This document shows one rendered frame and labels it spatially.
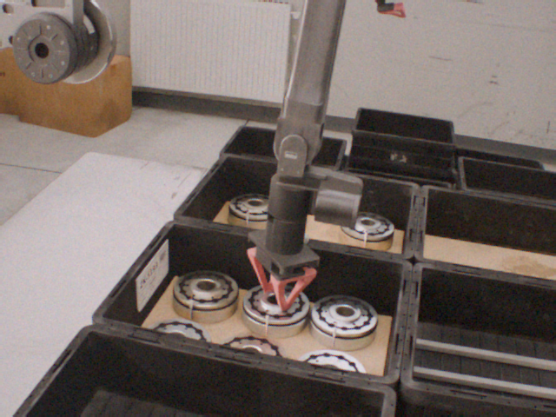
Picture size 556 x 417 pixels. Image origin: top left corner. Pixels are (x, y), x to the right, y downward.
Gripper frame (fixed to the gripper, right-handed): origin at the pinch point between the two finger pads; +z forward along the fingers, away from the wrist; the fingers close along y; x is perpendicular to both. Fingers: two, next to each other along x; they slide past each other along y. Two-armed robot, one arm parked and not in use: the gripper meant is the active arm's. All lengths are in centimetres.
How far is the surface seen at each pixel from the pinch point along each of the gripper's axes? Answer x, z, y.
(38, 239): 24, 19, 61
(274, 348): 5.8, 1.3, -9.4
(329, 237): -22.5, 4.0, 17.8
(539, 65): -282, 23, 169
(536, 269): -52, 3, -9
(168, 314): 14.5, 4.7, 7.7
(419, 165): -124, 37, 98
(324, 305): -6.5, 1.1, -3.6
